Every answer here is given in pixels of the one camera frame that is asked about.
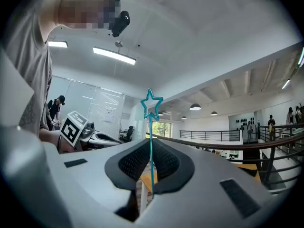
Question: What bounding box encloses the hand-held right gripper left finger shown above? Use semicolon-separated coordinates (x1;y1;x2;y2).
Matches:
44;138;154;228

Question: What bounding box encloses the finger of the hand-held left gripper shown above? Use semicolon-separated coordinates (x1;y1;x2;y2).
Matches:
94;131;123;145

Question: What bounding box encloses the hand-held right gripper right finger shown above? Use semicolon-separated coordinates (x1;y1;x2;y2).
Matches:
133;138;274;228

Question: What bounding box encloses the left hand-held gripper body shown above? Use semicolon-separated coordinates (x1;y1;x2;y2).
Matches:
59;110;97;152

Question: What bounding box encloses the teal star stick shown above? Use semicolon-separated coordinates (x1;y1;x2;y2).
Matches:
140;87;164;199

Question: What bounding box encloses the person's left forearm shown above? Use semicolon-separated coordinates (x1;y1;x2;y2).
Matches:
39;128;77;154

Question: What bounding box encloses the black office chair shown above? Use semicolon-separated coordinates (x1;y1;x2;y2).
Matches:
121;125;134;143

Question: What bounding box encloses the paper notice on glass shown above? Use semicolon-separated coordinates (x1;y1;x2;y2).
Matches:
103;108;115;124

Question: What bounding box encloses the brown handrail black railing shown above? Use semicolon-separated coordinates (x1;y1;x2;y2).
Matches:
145;131;304;191

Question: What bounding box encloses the black balcony railing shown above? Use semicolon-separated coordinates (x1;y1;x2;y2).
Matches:
179;129;241;142

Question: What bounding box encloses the person's grey shirt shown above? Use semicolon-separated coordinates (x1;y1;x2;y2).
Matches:
1;0;63;136

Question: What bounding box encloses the long ceiling light bar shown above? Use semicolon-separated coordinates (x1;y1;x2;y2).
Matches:
93;47;137;65

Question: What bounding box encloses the short ceiling light panel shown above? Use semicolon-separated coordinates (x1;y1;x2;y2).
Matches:
47;40;69;48

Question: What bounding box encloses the black head camera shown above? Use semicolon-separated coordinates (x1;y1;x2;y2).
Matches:
111;10;131;38

